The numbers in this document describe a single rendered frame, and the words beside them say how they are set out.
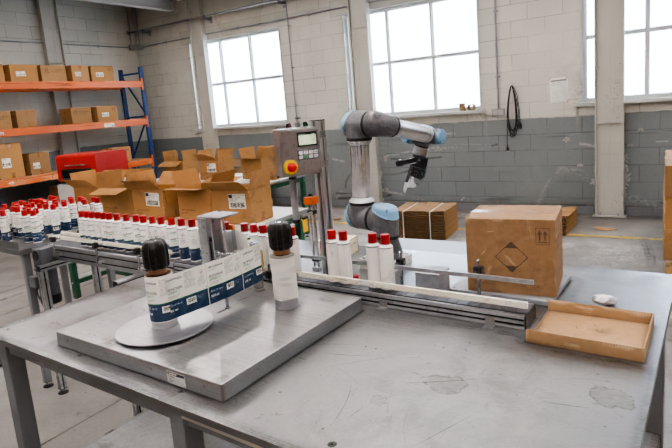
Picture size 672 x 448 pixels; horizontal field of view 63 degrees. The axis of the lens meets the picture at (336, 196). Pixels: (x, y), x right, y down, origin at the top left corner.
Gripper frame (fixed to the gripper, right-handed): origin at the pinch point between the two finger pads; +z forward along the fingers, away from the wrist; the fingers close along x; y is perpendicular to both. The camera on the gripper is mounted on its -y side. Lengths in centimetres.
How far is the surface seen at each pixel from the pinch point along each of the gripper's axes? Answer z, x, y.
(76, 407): 158, -66, -140
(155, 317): 27, -144, -45
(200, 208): 74, 66, -158
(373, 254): 3, -96, 9
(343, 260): 10, -92, -2
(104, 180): 91, 98, -274
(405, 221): 112, 314, -42
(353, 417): 15, -168, 28
